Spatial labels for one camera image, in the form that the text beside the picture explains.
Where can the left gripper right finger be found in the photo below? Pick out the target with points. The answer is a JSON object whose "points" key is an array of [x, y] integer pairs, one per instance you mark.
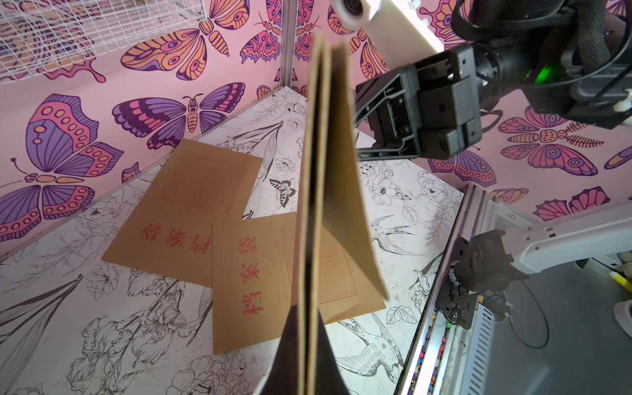
{"points": [[328, 379]]}

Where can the kraft file bag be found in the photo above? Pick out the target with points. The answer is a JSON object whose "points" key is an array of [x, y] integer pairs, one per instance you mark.
{"points": [[251, 281], [329, 199], [170, 231]]}

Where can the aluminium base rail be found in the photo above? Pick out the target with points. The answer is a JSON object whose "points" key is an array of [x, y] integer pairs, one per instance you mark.
{"points": [[450, 351]]}

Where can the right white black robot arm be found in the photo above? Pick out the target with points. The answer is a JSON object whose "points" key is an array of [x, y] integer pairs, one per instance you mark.
{"points": [[557, 55]]}

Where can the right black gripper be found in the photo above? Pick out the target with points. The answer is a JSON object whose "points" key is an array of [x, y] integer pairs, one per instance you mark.
{"points": [[445, 106]]}

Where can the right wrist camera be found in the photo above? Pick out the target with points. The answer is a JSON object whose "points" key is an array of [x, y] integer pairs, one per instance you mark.
{"points": [[393, 26]]}

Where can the aluminium frame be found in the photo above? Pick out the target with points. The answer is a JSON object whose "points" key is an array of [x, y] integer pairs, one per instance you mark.
{"points": [[288, 40]]}

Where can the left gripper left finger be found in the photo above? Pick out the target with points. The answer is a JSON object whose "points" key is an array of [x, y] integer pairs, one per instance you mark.
{"points": [[283, 376]]}

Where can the white wire basket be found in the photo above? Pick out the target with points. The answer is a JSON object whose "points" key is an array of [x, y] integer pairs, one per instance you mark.
{"points": [[43, 37]]}

